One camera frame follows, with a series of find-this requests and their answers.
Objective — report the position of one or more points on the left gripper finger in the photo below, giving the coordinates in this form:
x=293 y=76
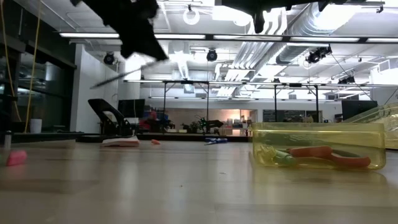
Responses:
x=150 y=45
x=130 y=45

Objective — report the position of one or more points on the dark pencil red end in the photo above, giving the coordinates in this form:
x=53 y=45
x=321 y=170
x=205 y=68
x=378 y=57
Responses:
x=124 y=74

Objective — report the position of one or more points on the yellow transparent plastic box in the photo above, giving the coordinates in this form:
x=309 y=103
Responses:
x=317 y=130

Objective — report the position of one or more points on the teal pen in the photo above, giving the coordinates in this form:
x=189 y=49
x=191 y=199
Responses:
x=283 y=158

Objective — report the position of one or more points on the pink eraser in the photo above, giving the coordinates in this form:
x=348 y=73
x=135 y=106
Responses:
x=17 y=158

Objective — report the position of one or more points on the black ceiling spotlight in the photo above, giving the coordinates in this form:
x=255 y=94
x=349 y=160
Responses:
x=109 y=58
x=211 y=55

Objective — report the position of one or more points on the black monitor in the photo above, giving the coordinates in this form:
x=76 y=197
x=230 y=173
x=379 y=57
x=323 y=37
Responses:
x=359 y=109
x=132 y=108

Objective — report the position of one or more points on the black hole punch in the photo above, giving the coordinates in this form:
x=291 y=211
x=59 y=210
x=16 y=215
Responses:
x=107 y=112

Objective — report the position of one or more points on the person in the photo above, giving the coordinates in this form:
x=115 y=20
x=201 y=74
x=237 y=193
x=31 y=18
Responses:
x=151 y=117

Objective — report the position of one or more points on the black ceiling light cluster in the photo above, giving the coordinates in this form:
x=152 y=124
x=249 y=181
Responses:
x=317 y=55

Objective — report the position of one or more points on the pink sticky note pad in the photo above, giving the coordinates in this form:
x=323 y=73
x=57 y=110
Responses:
x=121 y=142

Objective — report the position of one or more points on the white cup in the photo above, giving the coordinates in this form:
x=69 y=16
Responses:
x=35 y=126

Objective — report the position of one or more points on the black background station frame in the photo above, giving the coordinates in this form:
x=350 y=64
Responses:
x=186 y=82

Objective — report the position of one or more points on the black aluminium table frame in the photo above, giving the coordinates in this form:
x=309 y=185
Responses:
x=62 y=137

